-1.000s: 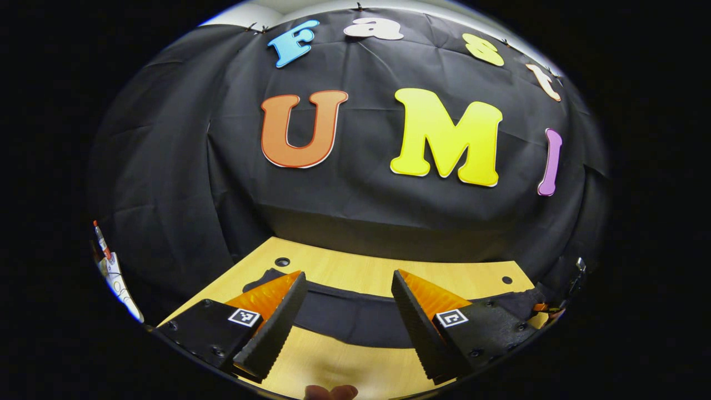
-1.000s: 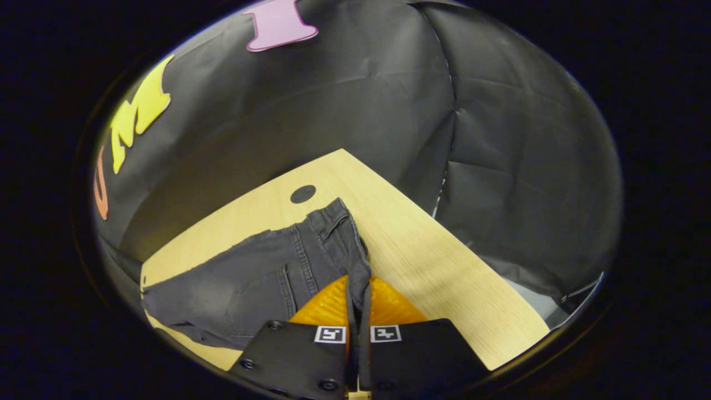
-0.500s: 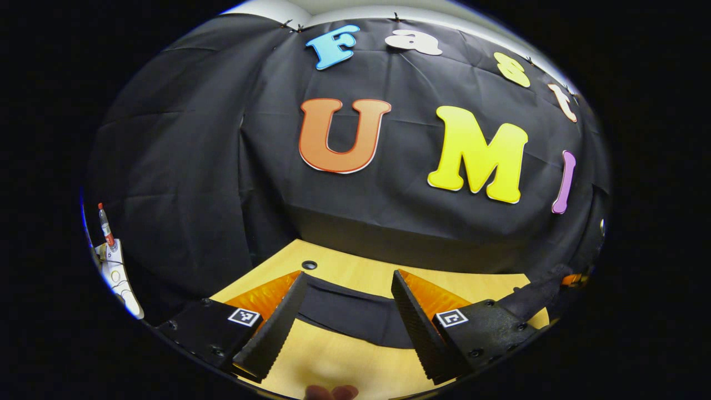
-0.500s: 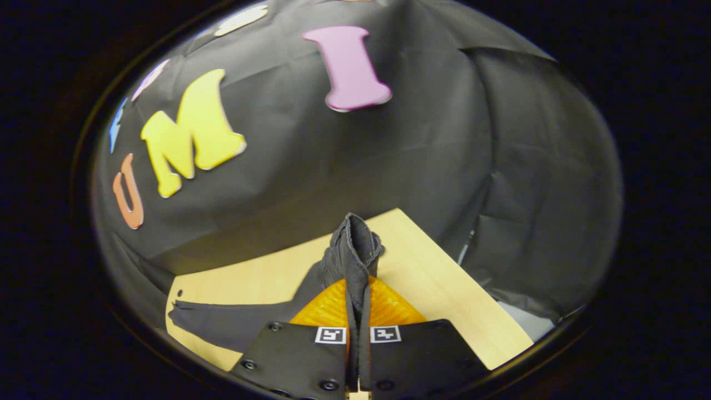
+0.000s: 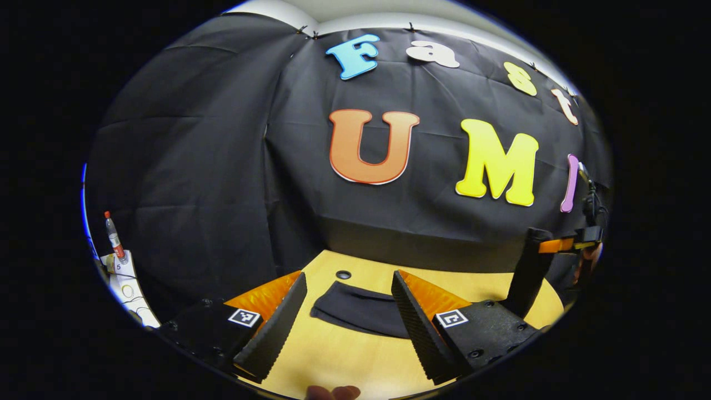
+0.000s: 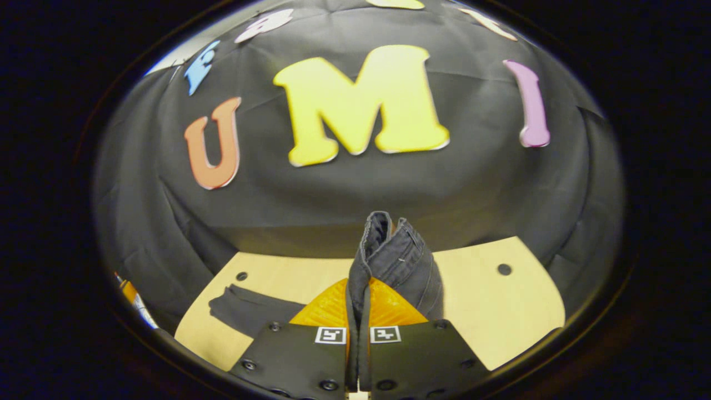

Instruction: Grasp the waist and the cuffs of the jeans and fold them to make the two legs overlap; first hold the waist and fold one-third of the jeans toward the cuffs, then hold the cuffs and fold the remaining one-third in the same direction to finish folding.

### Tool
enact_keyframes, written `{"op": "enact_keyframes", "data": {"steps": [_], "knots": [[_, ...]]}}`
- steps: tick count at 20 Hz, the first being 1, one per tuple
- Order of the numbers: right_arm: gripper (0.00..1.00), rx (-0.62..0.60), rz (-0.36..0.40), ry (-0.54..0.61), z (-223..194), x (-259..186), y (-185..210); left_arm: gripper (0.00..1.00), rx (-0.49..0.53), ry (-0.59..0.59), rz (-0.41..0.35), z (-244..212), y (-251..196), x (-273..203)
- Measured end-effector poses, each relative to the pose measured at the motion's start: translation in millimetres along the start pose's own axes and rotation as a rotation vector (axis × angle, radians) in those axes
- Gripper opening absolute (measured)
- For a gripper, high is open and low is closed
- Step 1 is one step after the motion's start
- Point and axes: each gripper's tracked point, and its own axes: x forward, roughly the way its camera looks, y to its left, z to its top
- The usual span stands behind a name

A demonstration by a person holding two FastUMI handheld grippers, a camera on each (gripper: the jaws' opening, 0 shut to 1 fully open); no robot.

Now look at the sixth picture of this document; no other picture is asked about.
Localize black backdrop cloth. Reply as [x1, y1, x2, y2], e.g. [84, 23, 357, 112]
[92, 0, 625, 334]

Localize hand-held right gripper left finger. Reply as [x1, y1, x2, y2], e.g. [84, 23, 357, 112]
[229, 279, 359, 400]

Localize dark grey jeans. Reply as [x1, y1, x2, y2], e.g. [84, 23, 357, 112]
[208, 211, 445, 389]

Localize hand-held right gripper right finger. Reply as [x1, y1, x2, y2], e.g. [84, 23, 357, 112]
[361, 279, 489, 400]

